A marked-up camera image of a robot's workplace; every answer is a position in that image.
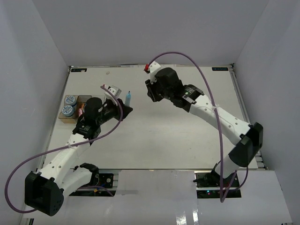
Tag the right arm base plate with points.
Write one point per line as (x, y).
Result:
(208, 188)

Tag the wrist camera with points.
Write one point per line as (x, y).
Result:
(152, 70)
(111, 93)

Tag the pink correction tape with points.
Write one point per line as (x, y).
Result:
(80, 112)

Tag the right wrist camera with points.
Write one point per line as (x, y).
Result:
(152, 70)

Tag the blue highlighter pen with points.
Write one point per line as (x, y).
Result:
(128, 99)

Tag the clear compartment organizer tray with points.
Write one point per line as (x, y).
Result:
(81, 99)

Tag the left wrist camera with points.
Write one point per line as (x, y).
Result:
(111, 93)

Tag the blue cleaning gel jar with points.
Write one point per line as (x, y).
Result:
(67, 111)
(70, 100)

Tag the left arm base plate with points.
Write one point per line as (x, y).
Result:
(104, 180)

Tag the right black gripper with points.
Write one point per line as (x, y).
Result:
(151, 88)

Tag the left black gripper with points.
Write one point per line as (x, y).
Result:
(117, 108)

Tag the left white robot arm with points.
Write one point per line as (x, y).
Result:
(46, 189)

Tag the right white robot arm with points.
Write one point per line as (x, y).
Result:
(247, 139)

